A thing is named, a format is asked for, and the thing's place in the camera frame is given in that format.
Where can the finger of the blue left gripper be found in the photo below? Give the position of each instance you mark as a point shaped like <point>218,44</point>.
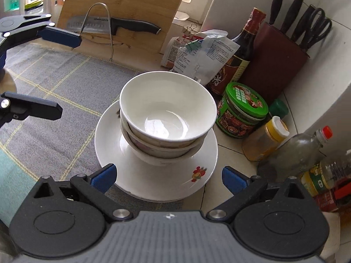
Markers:
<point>60,36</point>
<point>19,107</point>

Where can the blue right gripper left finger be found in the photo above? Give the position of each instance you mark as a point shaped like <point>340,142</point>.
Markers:
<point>104,179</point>

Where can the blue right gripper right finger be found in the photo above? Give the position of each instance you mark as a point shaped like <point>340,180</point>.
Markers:
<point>233,180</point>

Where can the white oval dish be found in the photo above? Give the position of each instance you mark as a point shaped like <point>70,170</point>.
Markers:
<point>158,184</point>

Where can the white bowl pink flowers front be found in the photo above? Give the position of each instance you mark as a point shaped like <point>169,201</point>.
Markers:
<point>156,161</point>

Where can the white bowl pink flowers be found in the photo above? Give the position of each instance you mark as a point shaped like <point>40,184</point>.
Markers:
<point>157,151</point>
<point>156,161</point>

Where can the plain white bowl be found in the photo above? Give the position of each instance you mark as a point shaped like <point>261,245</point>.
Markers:
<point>167,109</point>

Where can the glass jar green lid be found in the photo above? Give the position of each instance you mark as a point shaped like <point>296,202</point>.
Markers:
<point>34,7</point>

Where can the yellow lid spice jar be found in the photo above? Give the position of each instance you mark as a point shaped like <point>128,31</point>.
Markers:
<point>265,139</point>

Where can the grey green checked cloth mat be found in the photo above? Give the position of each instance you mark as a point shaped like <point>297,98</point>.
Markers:
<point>58,142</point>

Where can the green lid sauce jar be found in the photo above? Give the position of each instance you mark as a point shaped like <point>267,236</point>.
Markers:
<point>240,110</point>

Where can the cooking oil bottle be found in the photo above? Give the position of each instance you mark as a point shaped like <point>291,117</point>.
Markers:
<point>324,175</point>

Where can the green cap small jar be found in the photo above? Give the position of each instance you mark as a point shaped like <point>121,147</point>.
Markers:
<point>278,108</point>

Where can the red white paper bag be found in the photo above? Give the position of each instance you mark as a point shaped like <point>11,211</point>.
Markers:
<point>171,49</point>

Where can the dark soy sauce bottle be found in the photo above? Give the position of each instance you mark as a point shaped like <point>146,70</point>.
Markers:
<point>236,65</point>

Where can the white plastic seasoning box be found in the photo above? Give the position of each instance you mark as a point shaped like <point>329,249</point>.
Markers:
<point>332,244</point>

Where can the white plastic bag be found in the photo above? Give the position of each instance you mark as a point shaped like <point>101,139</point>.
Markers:
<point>202,58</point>

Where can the brown knife block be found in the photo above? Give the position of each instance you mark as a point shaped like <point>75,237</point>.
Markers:
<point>276,61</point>

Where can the cleaver with black handle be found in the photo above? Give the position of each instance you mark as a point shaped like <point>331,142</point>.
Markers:
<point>132,25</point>

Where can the wire knife stand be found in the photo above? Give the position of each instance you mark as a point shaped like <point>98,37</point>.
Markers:
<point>100,25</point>

